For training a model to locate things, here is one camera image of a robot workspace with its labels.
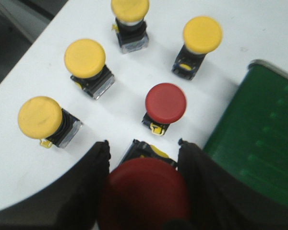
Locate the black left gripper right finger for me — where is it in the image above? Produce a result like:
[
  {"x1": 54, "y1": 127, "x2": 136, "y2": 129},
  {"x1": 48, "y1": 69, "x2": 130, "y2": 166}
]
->
[{"x1": 178, "y1": 139, "x2": 288, "y2": 230}]

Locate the green conveyor belt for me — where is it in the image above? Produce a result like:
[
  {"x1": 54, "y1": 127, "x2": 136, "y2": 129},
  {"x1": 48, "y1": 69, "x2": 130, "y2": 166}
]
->
[{"x1": 204, "y1": 59, "x2": 288, "y2": 207}]

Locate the yellow mushroom push button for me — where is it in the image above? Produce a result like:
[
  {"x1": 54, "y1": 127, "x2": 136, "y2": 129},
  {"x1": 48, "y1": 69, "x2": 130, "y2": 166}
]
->
[
  {"x1": 111, "y1": 0, "x2": 150, "y2": 54},
  {"x1": 18, "y1": 96, "x2": 83, "y2": 149},
  {"x1": 172, "y1": 16, "x2": 223, "y2": 80},
  {"x1": 64, "y1": 39, "x2": 115, "y2": 100}
]

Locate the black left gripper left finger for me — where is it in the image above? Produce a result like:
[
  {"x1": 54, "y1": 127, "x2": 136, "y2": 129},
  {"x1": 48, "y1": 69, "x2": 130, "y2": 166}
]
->
[{"x1": 0, "y1": 140, "x2": 111, "y2": 230}]

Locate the red mushroom push button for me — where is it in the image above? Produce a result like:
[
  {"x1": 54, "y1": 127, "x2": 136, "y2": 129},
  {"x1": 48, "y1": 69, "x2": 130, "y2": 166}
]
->
[
  {"x1": 97, "y1": 139, "x2": 191, "y2": 230},
  {"x1": 142, "y1": 83, "x2": 187, "y2": 136}
]

